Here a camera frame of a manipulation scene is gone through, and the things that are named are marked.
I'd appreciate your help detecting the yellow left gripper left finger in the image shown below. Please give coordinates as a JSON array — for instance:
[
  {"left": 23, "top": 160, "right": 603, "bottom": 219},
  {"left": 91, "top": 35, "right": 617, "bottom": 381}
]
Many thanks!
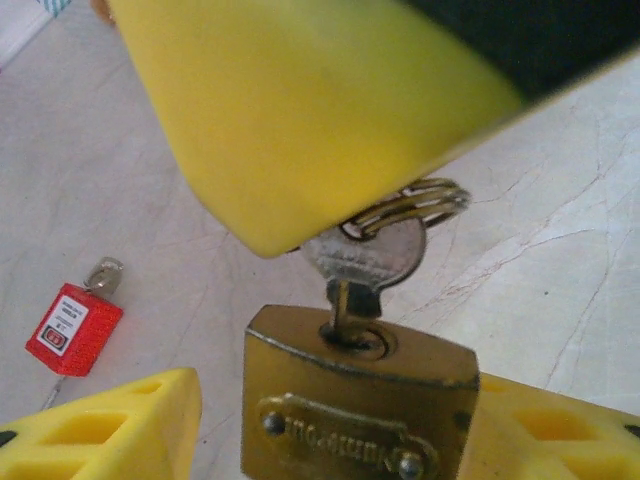
[{"left": 0, "top": 367, "right": 204, "bottom": 480}]

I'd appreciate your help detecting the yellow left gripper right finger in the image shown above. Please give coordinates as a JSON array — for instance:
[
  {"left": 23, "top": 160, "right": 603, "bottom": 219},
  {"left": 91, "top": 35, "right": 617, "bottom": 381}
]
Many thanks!
[{"left": 462, "top": 374, "right": 640, "bottom": 480}]

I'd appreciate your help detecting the red plastic padlock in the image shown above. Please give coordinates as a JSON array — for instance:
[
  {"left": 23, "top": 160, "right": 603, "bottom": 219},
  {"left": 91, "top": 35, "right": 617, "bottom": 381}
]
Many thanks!
[{"left": 24, "top": 282, "right": 125, "bottom": 412}]

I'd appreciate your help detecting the silver square-head key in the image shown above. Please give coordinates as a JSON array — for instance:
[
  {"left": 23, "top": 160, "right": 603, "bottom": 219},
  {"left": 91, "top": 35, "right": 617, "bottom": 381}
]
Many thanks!
[{"left": 82, "top": 256, "right": 126, "bottom": 294}]

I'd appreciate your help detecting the small silver round-head key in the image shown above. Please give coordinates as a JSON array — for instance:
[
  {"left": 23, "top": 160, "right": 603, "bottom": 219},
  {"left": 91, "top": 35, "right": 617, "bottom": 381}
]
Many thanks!
[{"left": 302, "top": 219, "right": 429, "bottom": 346}]

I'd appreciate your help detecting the silver key ring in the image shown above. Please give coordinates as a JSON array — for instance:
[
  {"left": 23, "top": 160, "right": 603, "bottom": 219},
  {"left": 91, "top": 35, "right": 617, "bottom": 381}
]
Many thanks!
[{"left": 339, "top": 177, "right": 474, "bottom": 241}]

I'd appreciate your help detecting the small brass padlock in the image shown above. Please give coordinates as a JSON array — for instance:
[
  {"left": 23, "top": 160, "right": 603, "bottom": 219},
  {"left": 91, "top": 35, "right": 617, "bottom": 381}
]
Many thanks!
[{"left": 240, "top": 303, "right": 481, "bottom": 480}]

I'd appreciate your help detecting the plaid backdrop cloth panel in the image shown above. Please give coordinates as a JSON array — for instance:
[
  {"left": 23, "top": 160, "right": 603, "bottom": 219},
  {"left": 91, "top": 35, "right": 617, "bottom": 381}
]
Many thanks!
[{"left": 0, "top": 0, "right": 76, "bottom": 69}]

